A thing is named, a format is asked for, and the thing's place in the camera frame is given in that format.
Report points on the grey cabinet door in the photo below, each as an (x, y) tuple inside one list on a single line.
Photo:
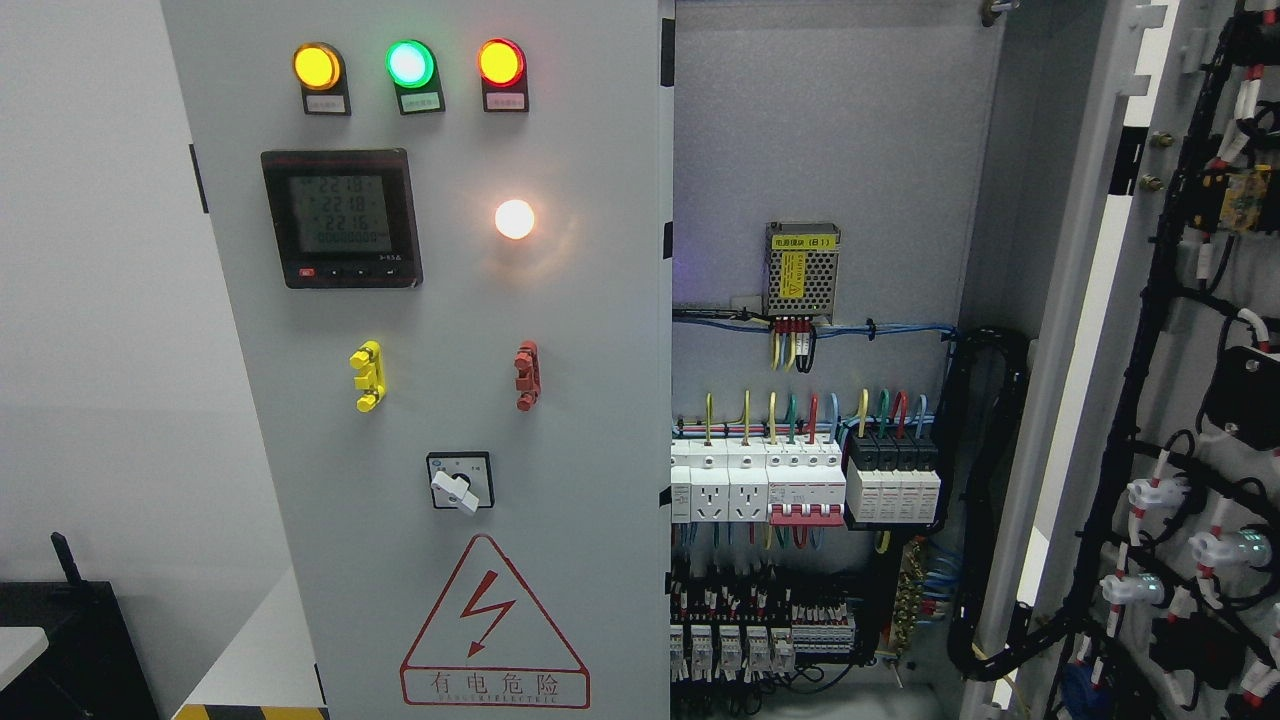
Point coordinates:
[(1076, 86), (577, 479)]

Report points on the metal mesh power supply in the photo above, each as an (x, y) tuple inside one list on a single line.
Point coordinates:
[(802, 269)]

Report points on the green indicator light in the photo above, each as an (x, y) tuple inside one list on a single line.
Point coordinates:
[(414, 73)]

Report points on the yellow indicator light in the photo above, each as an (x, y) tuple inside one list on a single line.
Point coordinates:
[(321, 72)]

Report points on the white rotary selector switch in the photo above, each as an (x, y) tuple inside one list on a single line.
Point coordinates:
[(461, 480)]

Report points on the red indicator light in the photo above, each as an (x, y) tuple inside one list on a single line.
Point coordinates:
[(502, 67)]

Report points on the red terminal connector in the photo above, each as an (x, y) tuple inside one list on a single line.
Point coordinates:
[(527, 380)]

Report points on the brass ground terminal bar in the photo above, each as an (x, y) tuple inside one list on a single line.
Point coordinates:
[(908, 597)]

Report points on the white socket breaker row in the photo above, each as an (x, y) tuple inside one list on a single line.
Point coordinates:
[(720, 480)]

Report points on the red electric hazard sign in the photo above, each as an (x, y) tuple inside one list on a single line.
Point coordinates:
[(488, 641)]

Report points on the red handle circuit breaker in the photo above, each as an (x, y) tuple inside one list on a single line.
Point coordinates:
[(806, 485)]

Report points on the black box with antenna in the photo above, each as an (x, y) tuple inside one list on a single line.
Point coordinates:
[(89, 669)]

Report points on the black wire harness right door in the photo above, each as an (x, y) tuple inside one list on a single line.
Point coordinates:
[(1162, 574)]

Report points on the black white surge protector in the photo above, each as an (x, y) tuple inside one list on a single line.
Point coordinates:
[(892, 480)]

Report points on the yellow terminal connector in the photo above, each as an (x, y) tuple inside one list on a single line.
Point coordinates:
[(369, 375)]

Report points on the white glowing indicator lamp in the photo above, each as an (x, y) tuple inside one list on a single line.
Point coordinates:
[(514, 219)]

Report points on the black digital power meter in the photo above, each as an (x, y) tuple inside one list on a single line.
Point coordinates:
[(343, 218)]

